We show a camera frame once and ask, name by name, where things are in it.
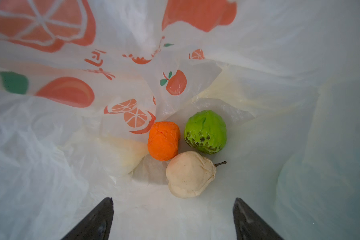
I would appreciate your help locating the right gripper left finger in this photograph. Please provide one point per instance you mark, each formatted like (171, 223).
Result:
(96, 225)

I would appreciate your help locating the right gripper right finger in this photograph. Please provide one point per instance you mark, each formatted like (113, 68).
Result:
(249, 225)

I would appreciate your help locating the beige pear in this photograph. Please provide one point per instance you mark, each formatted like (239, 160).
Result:
(190, 173)

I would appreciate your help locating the green guava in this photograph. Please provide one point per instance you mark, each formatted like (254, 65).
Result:
(206, 131)

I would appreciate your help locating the orange tangerine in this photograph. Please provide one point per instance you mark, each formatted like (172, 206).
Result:
(163, 143)

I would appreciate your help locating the cream plastic bag orange print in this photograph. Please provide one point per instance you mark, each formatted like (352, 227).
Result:
(82, 82)

